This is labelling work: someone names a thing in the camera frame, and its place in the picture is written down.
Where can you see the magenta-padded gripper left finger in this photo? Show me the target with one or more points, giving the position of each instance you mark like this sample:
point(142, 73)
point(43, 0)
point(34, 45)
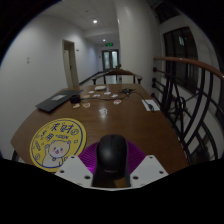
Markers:
point(75, 170)

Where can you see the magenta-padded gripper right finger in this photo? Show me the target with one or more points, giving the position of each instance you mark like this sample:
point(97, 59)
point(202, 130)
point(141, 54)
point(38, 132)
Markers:
point(150, 170)

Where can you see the black computer mouse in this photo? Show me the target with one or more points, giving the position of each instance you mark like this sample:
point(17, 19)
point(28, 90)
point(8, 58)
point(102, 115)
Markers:
point(111, 155)

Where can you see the round yellow cartoon mouse pad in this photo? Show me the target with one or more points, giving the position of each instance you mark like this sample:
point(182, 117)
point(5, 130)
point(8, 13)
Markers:
point(55, 143)

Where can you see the beige sticker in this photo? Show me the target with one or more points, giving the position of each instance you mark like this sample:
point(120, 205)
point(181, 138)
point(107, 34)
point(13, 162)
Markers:
point(76, 106)

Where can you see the white paper sheet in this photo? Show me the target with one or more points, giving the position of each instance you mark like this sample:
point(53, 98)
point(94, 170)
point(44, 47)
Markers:
point(150, 105)

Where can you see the white sticker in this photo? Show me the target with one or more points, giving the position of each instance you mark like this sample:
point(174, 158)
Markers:
point(103, 111)

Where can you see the orange sticker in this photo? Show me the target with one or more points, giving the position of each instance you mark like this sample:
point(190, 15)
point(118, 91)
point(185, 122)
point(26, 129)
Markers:
point(86, 105)

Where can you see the small black box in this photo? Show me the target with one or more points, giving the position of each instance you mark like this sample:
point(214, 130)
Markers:
point(75, 99)

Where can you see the dark closed laptop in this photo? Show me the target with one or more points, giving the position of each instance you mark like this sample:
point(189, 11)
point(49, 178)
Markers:
point(55, 100)

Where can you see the pink sticker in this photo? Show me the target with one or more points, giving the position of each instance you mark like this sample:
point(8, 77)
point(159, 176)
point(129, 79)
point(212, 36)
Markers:
point(117, 102)

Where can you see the small beige box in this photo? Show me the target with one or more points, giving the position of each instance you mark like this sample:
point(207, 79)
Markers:
point(100, 88)

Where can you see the wooden armchair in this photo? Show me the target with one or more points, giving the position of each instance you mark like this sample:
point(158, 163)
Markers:
point(116, 71)

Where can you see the open side doorway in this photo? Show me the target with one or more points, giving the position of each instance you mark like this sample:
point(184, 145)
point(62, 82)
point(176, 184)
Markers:
point(70, 65)

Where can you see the glass double door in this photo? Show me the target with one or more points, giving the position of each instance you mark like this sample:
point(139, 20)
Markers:
point(110, 60)

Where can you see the black railing with wooden handrail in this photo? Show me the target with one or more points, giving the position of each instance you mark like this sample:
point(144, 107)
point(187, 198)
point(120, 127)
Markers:
point(190, 61)

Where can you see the dark framed window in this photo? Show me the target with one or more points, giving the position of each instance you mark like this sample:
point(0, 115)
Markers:
point(181, 56)

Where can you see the green exit sign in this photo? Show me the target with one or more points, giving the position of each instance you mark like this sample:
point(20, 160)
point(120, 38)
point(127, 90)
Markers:
point(109, 44)

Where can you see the round ceiling light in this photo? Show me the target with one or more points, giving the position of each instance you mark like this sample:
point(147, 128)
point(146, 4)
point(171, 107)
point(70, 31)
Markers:
point(95, 21)

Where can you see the white wall switch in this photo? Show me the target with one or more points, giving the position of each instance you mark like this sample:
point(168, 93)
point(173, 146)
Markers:
point(28, 60)

